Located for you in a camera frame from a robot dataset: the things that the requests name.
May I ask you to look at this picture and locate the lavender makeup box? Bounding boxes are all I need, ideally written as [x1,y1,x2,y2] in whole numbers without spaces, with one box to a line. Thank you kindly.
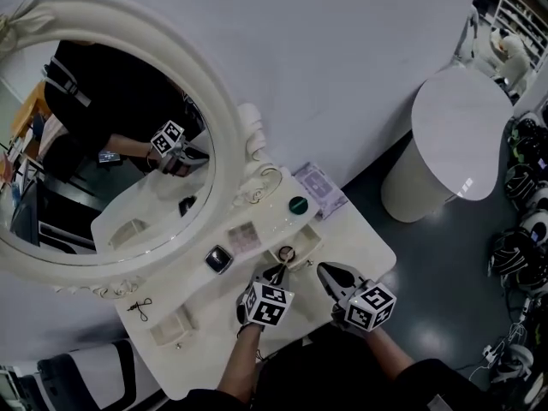
[290,162,348,221]

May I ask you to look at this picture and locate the person's black clothing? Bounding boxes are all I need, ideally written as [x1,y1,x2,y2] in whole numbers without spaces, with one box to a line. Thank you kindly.
[182,327,487,411]

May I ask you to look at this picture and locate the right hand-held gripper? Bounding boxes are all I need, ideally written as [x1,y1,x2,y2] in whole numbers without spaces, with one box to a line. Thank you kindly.
[317,261,397,333]

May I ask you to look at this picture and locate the oval mirror white ornate frame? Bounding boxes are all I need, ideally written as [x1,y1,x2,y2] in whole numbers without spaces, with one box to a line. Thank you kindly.
[0,0,283,301]

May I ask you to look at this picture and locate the white vanity drawer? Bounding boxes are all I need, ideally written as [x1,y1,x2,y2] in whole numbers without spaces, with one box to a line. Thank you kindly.
[261,223,323,271]
[148,304,199,351]

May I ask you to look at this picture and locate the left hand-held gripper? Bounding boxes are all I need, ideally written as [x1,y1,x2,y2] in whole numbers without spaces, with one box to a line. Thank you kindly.
[236,261,296,329]

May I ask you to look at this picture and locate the white storage shelf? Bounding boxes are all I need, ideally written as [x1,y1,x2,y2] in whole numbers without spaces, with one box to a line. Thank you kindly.
[491,0,548,70]

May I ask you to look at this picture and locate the white floor cables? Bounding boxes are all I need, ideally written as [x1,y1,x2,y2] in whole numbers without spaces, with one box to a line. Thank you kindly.
[453,310,540,384]

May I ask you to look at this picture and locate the person's left forearm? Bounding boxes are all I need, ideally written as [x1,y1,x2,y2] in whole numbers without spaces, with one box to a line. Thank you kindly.
[216,322,269,402]

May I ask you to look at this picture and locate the white vanity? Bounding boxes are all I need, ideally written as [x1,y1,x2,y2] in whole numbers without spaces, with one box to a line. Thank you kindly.
[89,163,397,402]

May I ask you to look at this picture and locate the black square makeup compact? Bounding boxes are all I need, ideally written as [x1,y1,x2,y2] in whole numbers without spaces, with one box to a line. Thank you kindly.
[203,244,235,275]

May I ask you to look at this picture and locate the white round pedestal table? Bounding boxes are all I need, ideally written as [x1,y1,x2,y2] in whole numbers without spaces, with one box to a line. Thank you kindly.
[380,67,515,224]

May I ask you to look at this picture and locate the person's right forearm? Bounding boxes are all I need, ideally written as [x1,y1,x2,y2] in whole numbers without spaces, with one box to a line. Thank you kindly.
[357,326,419,380]

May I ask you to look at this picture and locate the pile of black white headsets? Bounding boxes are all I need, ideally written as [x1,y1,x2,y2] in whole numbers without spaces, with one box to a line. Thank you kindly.
[487,113,548,299]

